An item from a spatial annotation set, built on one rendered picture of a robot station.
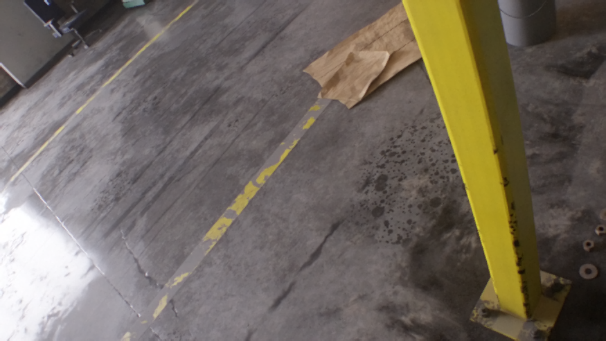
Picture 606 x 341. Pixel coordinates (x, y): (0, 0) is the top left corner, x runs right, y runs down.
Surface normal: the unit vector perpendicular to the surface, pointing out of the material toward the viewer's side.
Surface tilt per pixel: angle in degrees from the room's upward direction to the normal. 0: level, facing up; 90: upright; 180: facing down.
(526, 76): 0
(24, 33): 90
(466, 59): 90
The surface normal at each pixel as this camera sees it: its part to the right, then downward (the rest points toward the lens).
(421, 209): -0.44, -0.64
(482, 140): -0.58, 0.74
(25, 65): 0.69, 0.22
